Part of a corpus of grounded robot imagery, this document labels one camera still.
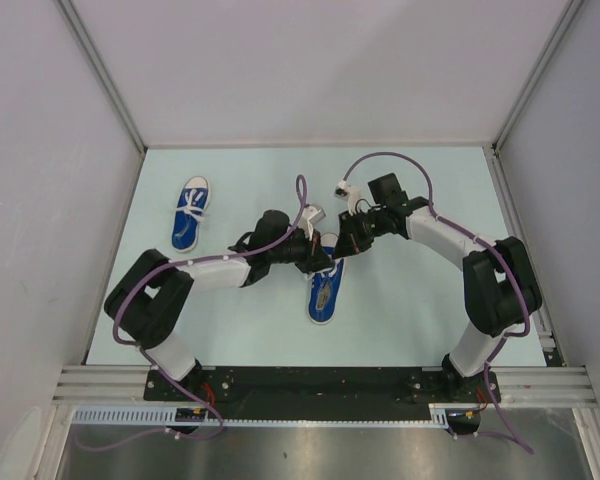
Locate purple cable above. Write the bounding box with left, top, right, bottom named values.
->
left=342, top=152, right=536, bottom=455
left=74, top=173, right=311, bottom=454

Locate aluminium corner post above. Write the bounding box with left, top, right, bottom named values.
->
left=53, top=0, right=148, bottom=157
left=492, top=0, right=587, bottom=149

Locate aluminium corner post right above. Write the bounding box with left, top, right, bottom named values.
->
left=492, top=0, right=587, bottom=149

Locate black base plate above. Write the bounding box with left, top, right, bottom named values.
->
left=144, top=364, right=502, bottom=435

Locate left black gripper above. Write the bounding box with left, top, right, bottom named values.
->
left=267, top=225, right=334, bottom=275

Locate aluminium corner post left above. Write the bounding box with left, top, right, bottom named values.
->
left=53, top=0, right=148, bottom=157

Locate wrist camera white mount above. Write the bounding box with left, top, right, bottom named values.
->
left=334, top=180, right=362, bottom=215
left=298, top=204, right=326, bottom=240

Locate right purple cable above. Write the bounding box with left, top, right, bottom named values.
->
left=342, top=152, right=536, bottom=455

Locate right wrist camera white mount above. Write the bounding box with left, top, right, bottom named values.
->
left=334, top=180, right=362, bottom=215

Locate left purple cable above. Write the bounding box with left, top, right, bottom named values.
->
left=74, top=173, right=311, bottom=454

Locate white slotted cable duct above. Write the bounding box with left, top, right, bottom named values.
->
left=72, top=402, right=486, bottom=429

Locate blue sneaker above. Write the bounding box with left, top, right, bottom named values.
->
left=307, top=258, right=346, bottom=325
left=171, top=176, right=211, bottom=253

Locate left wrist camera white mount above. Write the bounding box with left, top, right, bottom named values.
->
left=298, top=204, right=326, bottom=240

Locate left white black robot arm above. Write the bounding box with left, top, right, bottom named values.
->
left=104, top=205, right=334, bottom=400

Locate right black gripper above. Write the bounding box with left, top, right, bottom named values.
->
left=331, top=208, right=387, bottom=260

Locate white shoelace of sneaker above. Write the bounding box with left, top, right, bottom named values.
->
left=307, top=263, right=344, bottom=281

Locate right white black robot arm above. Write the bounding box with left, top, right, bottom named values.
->
left=334, top=173, right=542, bottom=401

